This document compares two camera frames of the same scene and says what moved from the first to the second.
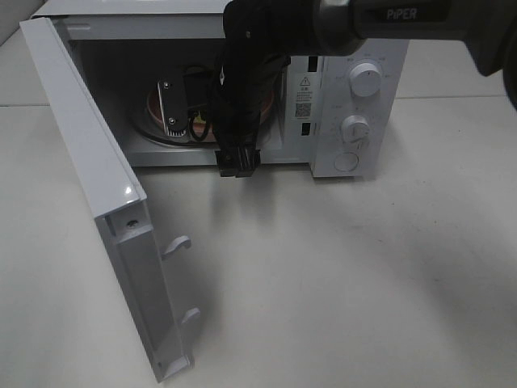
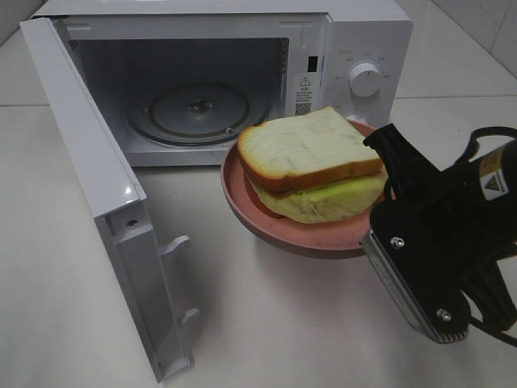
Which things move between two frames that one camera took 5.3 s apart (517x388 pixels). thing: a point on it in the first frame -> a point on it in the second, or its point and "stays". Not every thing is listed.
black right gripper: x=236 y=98 -> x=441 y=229
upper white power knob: x=365 y=79 stays
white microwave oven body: x=342 y=114 stays
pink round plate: x=156 y=120 -> x=342 y=239
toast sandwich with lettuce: x=199 y=125 -> x=313 y=166
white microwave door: x=136 y=254 stays
